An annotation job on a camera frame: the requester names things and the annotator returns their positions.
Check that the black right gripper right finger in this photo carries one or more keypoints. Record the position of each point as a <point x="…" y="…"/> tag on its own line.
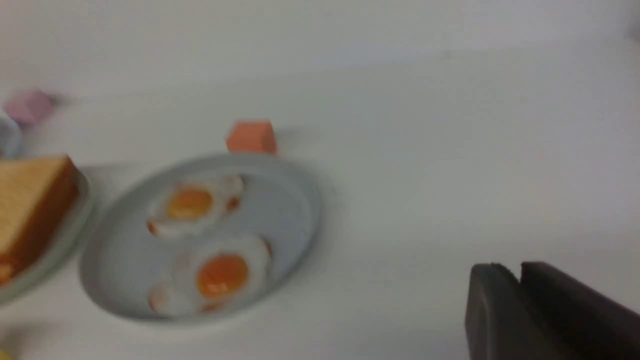
<point x="591" y="324"/>

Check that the pink foam cube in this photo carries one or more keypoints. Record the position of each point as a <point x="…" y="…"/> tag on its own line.
<point x="29" y="106"/>

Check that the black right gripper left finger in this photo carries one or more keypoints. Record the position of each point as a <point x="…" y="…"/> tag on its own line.
<point x="502" y="322"/>

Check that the rear fried egg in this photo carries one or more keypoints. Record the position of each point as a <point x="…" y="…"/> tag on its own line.
<point x="193" y="205"/>

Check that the grey egg plate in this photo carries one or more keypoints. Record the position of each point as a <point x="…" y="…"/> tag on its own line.
<point x="122" y="260"/>

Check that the fried egg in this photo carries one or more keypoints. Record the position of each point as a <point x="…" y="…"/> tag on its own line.
<point x="193" y="205"/>
<point x="213" y="276"/>

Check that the mint green centre plate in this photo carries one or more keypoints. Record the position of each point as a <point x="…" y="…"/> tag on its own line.
<point x="66" y="240"/>

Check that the yellow foam cube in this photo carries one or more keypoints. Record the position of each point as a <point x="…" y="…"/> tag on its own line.
<point x="5" y="356"/>

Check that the front fried egg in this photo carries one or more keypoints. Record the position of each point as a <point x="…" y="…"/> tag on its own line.
<point x="213" y="276"/>

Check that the orange foam cube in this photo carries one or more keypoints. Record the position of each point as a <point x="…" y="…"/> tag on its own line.
<point x="252" y="136"/>

